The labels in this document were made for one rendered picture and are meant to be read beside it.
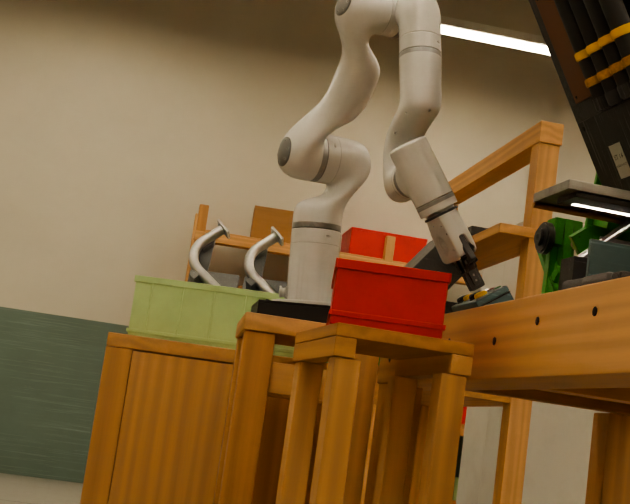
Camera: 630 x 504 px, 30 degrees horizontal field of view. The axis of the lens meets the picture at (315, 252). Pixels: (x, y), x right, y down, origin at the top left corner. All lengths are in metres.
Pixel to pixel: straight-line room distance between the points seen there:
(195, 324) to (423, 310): 1.15
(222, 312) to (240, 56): 6.71
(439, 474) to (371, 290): 0.35
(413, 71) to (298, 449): 0.81
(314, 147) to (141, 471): 0.95
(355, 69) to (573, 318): 0.97
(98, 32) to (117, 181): 1.24
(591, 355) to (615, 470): 1.27
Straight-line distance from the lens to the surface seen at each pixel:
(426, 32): 2.49
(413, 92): 2.44
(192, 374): 3.04
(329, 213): 2.75
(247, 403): 2.60
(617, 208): 2.28
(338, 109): 2.72
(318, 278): 2.73
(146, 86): 9.60
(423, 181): 2.38
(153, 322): 3.16
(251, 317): 2.60
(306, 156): 2.74
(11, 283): 9.33
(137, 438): 3.05
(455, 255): 2.38
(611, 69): 2.22
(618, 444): 3.14
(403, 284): 2.11
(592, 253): 2.28
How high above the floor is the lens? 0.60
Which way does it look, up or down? 9 degrees up
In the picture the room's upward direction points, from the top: 8 degrees clockwise
